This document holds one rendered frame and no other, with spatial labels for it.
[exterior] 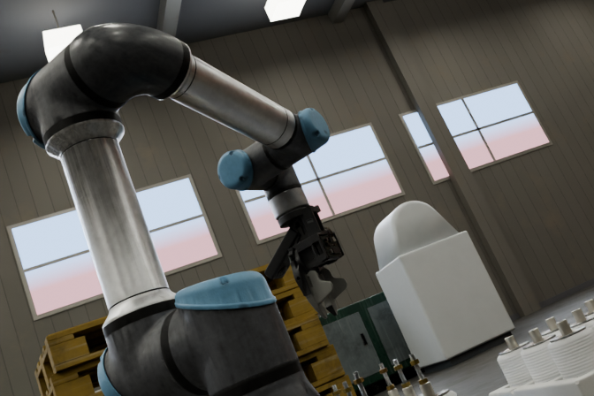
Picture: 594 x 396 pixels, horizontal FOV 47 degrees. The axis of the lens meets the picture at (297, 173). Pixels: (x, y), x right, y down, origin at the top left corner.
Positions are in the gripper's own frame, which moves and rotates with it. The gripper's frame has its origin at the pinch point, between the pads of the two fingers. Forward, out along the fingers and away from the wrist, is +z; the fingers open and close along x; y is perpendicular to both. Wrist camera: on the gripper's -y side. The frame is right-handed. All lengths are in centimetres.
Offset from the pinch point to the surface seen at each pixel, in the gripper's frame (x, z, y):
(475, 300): 491, 7, -140
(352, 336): 479, -9, -264
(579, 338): 25.3, 23.7, 35.2
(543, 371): 33.1, 27.9, 23.5
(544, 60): 1089, -313, -47
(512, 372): 42, 27, 14
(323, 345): 182, -2, -116
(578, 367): 24.6, 28.4, 32.7
